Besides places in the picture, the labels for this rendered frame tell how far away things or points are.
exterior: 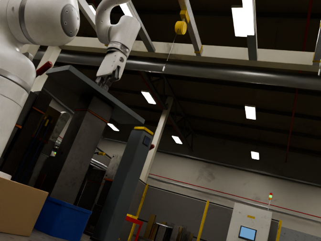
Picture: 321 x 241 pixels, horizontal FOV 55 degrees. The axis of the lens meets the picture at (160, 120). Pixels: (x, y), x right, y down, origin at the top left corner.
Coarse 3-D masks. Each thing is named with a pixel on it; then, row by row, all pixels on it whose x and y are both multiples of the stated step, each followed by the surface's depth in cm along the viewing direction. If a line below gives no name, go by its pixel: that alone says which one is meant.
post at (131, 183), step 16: (128, 144) 124; (144, 144) 123; (128, 160) 120; (144, 160) 123; (128, 176) 117; (112, 192) 117; (128, 192) 117; (112, 208) 113; (128, 208) 117; (96, 224) 114; (112, 224) 111; (96, 240) 110; (112, 240) 111
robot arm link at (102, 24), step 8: (104, 0) 110; (112, 0) 108; (120, 0) 108; (128, 0) 109; (104, 8) 112; (112, 8) 116; (96, 16) 114; (104, 16) 116; (96, 24) 116; (104, 24) 117; (96, 32) 119; (104, 32) 117; (104, 40) 119
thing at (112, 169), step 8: (112, 160) 141; (112, 168) 138; (112, 176) 136; (104, 184) 138; (104, 192) 135; (104, 200) 133; (96, 208) 133; (96, 216) 131; (88, 224) 131; (88, 232) 129
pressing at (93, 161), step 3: (57, 141) 125; (54, 144) 132; (57, 144) 125; (54, 147) 139; (57, 147) 137; (54, 150) 144; (93, 159) 138; (93, 162) 138; (96, 162) 139; (93, 165) 151; (96, 165) 149; (99, 165) 141; (102, 165) 142; (105, 165) 143; (93, 168) 160; (96, 168) 158; (99, 168) 153; (102, 168) 152; (105, 168) 143
